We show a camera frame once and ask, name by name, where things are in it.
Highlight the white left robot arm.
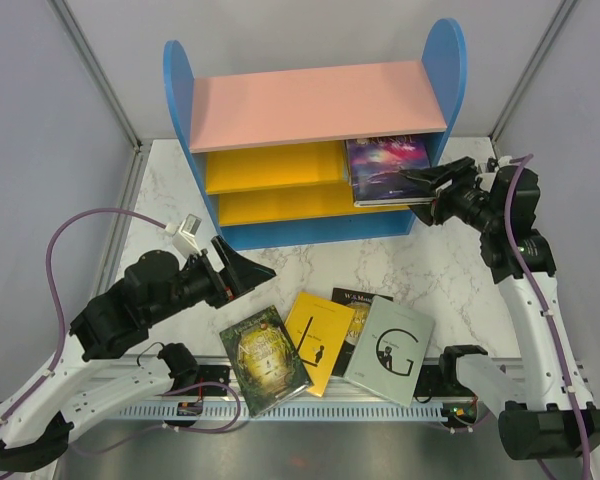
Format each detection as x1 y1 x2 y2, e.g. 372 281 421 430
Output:
0 236 276 477

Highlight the blue pink yellow bookshelf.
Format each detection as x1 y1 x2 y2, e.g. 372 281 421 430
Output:
162 18 467 250

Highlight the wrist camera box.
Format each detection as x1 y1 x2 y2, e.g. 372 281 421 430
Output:
478 156 513 185
164 214 201 259

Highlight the dark navy book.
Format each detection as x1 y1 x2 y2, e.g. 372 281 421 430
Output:
341 140 352 186

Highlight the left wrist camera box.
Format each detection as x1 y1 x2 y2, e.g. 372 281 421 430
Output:
164 214 201 259

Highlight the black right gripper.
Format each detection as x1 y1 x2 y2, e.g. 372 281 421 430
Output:
399 155 502 233

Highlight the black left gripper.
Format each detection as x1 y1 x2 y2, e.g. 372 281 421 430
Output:
146 234 277 324

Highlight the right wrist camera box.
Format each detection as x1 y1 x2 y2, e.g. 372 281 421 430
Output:
478 156 513 185

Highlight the green forest cover book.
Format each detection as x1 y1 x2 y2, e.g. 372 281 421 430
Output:
219 306 312 418

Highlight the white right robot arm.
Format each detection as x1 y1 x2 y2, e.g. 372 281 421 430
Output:
401 157 600 462

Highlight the white slotted cable duct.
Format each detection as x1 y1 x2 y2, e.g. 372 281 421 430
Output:
113 398 447 422

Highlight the aluminium frame rail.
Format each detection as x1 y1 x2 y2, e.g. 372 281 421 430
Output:
49 355 531 401

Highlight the grey book with letter G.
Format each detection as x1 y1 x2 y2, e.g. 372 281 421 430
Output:
343 296 435 407

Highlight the purple Robinson Crusoe book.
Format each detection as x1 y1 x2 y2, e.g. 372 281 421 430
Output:
345 135 432 208

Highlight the yellow book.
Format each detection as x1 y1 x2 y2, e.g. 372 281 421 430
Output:
285 292 354 397

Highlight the black W.S. book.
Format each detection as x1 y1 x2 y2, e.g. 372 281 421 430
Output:
331 288 376 377

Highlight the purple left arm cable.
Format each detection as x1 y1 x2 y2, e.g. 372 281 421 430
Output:
0 208 171 466

